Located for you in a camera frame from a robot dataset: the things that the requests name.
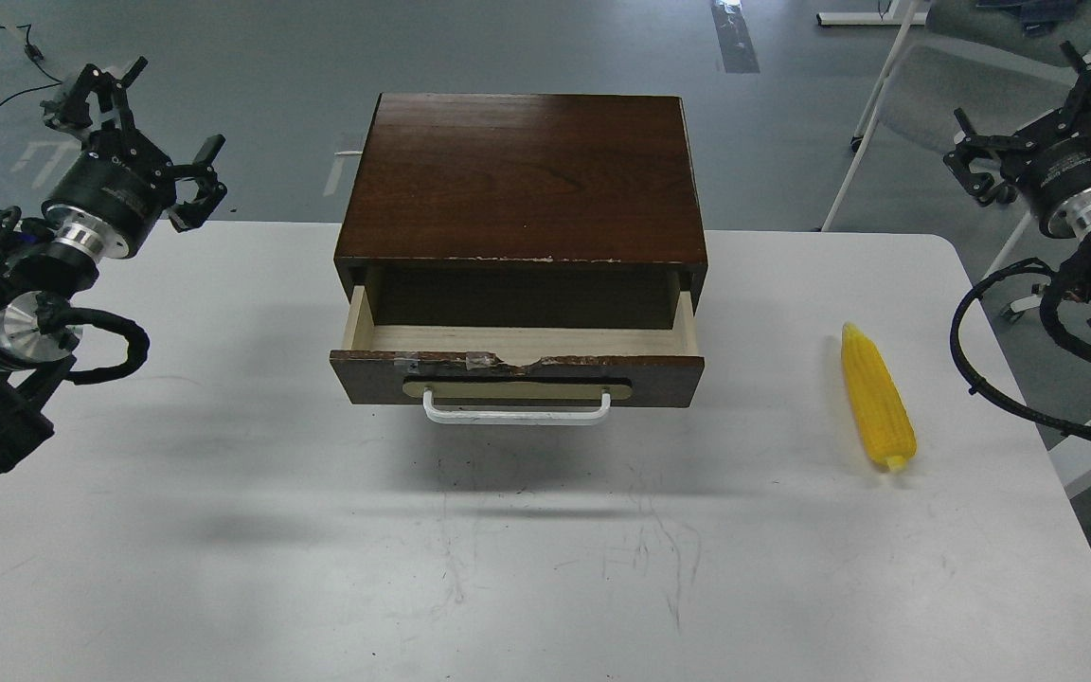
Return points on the wooden drawer with white handle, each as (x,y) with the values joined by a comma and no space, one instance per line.
(512,341)

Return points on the dark wooden cabinet box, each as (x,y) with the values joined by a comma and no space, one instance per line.
(557,181)

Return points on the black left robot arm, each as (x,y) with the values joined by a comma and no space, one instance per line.
(45,340)

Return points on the yellow corn cob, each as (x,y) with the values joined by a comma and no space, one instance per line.
(884,427)

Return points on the white table frame leg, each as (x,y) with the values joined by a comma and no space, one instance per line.
(900,14)

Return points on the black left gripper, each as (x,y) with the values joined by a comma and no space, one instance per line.
(114,177)

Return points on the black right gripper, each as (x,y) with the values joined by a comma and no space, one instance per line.
(1049,162)

